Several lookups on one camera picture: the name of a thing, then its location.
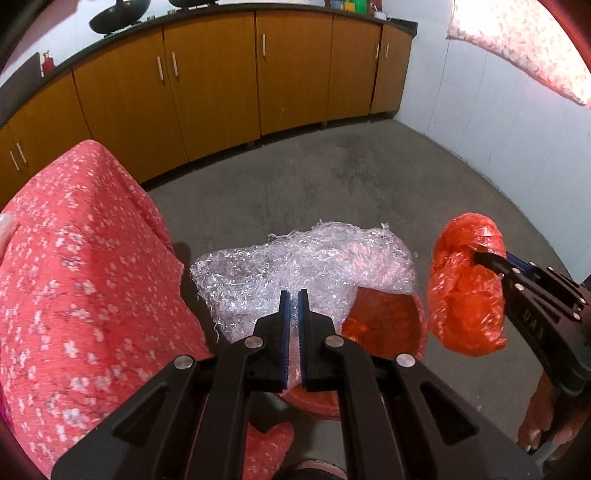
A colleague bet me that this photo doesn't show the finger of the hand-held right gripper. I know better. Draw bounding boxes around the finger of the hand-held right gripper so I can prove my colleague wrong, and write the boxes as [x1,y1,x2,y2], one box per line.
[505,253,539,278]
[473,253,522,291]

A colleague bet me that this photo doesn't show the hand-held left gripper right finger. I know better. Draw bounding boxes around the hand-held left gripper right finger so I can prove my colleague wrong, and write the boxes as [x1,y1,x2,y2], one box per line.
[298,288,541,480]

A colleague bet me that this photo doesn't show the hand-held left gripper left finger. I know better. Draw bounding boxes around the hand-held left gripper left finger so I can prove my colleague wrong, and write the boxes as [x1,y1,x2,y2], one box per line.
[51,290,294,480]

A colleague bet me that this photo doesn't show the orange plastic bag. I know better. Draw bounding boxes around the orange plastic bag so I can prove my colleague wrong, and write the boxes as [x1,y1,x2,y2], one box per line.
[427,212,509,357]

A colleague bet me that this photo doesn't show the clear bubble wrap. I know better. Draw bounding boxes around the clear bubble wrap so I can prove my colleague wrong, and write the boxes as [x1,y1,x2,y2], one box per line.
[190,222,416,344]

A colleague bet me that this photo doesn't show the orange plastic bin liner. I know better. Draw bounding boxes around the orange plastic bin liner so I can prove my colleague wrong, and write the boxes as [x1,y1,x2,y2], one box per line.
[342,286,428,361]

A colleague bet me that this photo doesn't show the red plastic waste basket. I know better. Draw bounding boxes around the red plastic waste basket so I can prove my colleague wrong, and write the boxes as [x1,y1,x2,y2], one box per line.
[281,286,430,421]

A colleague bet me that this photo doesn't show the person's right hand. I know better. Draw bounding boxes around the person's right hand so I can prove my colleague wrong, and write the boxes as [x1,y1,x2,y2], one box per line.
[517,371,591,454]

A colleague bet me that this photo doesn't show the red floral tablecloth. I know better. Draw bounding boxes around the red floral tablecloth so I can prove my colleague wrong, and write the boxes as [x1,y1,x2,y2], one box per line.
[0,140,296,480]

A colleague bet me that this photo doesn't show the pink floral curtain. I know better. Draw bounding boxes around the pink floral curtain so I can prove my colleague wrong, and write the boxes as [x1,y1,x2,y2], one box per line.
[447,0,591,108]

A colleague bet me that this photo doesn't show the lower wooden cabinets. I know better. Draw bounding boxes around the lower wooden cabinets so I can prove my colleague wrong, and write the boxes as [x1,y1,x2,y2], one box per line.
[0,11,413,204]

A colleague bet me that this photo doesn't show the black kitchen countertop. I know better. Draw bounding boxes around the black kitchen countertop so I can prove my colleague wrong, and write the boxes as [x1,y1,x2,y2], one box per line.
[0,2,419,130]

